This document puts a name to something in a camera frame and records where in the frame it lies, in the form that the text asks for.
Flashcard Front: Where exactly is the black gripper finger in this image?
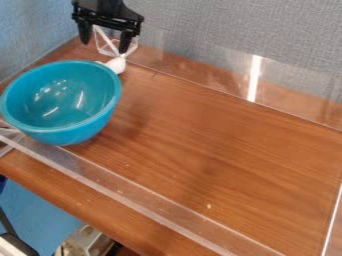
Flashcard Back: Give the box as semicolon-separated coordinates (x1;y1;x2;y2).
118;30;133;54
77;20;92;44

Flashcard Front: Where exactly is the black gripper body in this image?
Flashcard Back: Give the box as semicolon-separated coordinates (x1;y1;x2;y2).
70;0;144;36

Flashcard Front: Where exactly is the white and brown toy mushroom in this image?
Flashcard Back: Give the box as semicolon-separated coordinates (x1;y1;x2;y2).
97;55;126;75

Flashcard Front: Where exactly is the blue plastic bowl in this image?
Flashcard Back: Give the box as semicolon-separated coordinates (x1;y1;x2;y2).
0;60;121;146

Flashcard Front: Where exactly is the white power strip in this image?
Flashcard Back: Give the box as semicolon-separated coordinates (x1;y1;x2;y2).
54;224;114;256

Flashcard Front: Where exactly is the black and white object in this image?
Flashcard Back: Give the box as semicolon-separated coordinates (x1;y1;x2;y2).
0;207;40;256

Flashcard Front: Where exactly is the clear acrylic barrier wall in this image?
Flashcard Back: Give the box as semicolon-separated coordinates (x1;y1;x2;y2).
0;22;342;256

